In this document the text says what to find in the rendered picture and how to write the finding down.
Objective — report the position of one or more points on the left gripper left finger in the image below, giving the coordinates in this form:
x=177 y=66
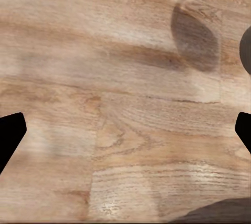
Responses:
x=12 y=130

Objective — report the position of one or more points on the trash can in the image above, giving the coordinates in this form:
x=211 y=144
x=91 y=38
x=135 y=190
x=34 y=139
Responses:
x=245 y=50

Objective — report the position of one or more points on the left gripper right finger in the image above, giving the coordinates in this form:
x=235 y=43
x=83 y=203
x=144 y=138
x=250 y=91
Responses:
x=243 y=129

